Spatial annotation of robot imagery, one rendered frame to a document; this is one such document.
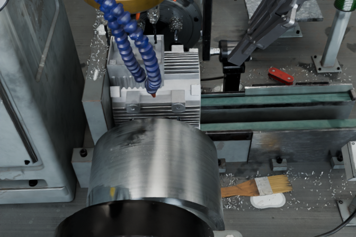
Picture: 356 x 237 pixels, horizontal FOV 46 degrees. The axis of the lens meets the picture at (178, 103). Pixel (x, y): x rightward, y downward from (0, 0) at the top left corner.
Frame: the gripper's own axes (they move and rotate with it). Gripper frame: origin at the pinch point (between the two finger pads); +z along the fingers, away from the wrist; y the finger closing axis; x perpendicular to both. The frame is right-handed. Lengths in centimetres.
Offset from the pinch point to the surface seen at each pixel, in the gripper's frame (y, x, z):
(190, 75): -2.1, -4.9, 12.8
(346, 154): 16.8, 24.0, 2.0
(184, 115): 3.2, -2.6, 19.9
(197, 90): 1.3, -2.9, 13.4
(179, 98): 2.7, -5.9, 16.0
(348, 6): -33, 37, -6
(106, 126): 9.0, -18.8, 24.8
